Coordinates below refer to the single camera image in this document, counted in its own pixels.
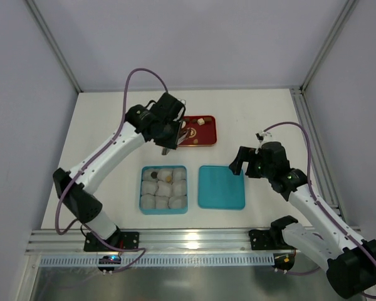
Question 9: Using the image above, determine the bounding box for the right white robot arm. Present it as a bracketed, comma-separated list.
[229, 141, 376, 298]

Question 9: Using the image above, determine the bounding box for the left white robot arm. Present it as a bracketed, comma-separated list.
[53, 92, 186, 249]

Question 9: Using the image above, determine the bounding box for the red rectangular tray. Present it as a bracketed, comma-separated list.
[180, 115, 217, 147]

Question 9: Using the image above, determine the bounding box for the teal box lid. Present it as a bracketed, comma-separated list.
[197, 166, 246, 210]

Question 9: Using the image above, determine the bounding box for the teal box with paper cups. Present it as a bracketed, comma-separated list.
[138, 166, 189, 215]

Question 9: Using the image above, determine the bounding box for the aluminium mounting rail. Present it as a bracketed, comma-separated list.
[24, 228, 364, 255]

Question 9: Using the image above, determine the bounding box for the white slotted cable duct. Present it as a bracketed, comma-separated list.
[39, 253, 274, 268]

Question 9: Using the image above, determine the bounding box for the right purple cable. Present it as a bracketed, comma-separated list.
[259, 122, 376, 297]

